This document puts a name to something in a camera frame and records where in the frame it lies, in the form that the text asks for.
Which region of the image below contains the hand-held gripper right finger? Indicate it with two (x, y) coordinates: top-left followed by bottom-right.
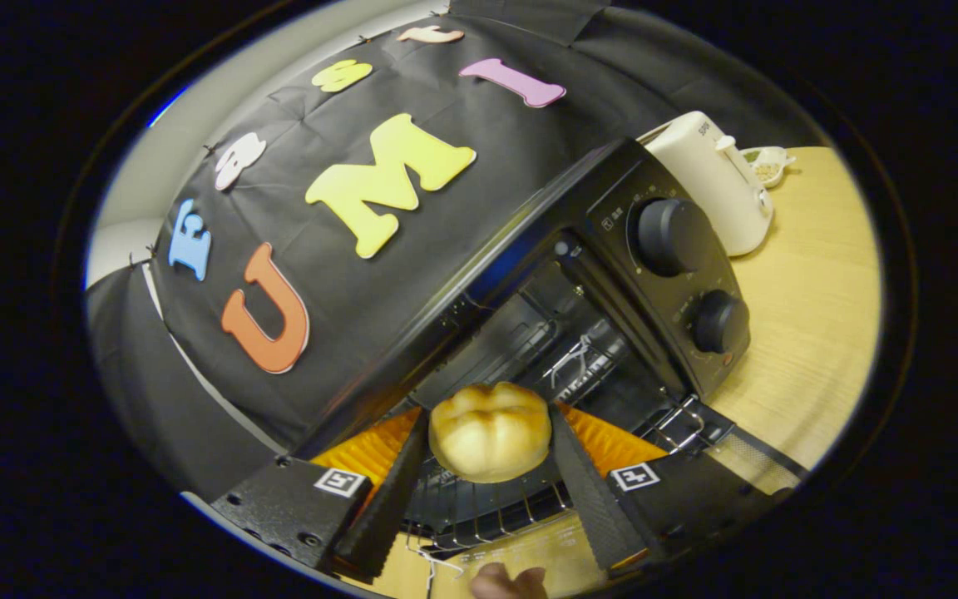
(547, 402), (796, 575)

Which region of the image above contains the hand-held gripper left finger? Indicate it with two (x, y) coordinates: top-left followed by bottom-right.
(211, 405), (431, 583)

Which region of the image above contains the golden bread roll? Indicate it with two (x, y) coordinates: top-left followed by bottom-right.
(428, 382), (552, 484)

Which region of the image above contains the black toaster oven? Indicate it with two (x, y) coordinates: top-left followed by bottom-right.
(296, 137), (806, 560)

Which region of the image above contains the white toaster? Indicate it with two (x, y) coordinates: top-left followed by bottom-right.
(637, 111), (776, 258)

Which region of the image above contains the white divided snack dish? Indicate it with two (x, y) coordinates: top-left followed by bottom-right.
(741, 146), (798, 189)

